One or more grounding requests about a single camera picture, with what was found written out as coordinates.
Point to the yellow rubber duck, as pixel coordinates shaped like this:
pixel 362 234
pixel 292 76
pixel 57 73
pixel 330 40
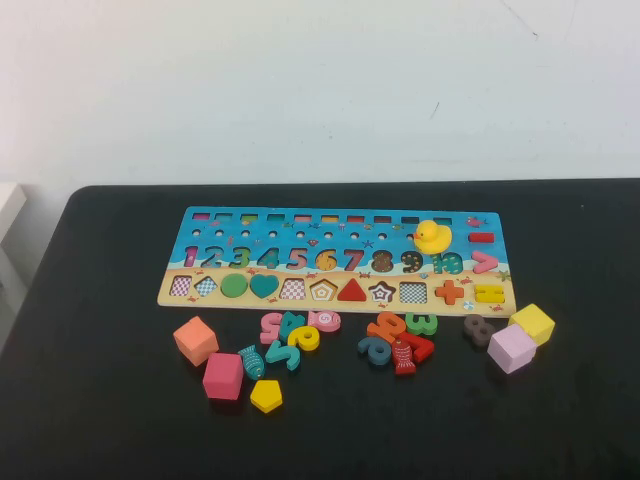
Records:
pixel 434 239

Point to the red number seven piece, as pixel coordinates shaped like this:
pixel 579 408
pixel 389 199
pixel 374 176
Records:
pixel 425 346

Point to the brown number eight piece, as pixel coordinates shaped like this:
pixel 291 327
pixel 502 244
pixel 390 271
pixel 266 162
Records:
pixel 477 331

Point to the green number three piece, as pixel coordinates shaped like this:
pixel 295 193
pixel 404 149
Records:
pixel 424 322

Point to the orange plus sign piece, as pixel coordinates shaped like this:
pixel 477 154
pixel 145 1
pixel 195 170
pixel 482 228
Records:
pixel 449 292

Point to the yellow number six piece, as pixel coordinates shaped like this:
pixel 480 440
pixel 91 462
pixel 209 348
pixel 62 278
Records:
pixel 309 339

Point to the red triangle piece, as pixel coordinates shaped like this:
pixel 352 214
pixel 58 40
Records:
pixel 353 293

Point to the yellow pentagon piece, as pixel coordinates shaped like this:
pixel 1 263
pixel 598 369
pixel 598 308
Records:
pixel 266 396

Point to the teal number four piece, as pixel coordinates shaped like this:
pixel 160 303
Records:
pixel 290 321

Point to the teal number two piece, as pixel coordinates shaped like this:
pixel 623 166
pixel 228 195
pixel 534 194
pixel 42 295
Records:
pixel 286 353

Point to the teal heart piece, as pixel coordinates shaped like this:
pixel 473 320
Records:
pixel 264 285

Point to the colourful wooden number puzzle board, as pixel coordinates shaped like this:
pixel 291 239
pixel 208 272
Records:
pixel 280 235

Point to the pink number five piece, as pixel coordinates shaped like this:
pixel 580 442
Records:
pixel 270 324

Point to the yellow wooden cube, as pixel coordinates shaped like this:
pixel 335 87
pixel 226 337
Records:
pixel 535 320

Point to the pink wooden fish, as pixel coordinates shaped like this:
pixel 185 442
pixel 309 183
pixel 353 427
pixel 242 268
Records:
pixel 326 320

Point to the yellow equals sign piece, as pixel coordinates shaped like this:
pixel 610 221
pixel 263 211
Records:
pixel 489 290

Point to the pink greater-than sign piece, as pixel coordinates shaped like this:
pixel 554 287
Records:
pixel 481 262

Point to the blue number nine piece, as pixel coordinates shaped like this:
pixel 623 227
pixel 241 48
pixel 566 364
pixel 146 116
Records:
pixel 378 354

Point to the red wooden fish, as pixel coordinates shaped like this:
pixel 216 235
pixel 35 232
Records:
pixel 403 356

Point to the red minus sign piece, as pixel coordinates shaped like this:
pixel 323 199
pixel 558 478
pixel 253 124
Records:
pixel 481 238

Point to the orange number four piece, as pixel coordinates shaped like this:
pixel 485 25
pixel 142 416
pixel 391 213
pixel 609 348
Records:
pixel 386 326

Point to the magenta wooden cube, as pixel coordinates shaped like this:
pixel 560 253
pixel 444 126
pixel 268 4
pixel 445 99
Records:
pixel 223 376

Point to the teal wooden fish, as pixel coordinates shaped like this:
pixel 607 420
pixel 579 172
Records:
pixel 251 361

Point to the lilac wooden cube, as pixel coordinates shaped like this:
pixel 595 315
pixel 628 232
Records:
pixel 510 347

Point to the green circle piece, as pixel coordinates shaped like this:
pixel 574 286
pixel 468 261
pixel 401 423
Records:
pixel 235 286

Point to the orange wooden cube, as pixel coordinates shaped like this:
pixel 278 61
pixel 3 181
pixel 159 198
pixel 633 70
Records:
pixel 195 340

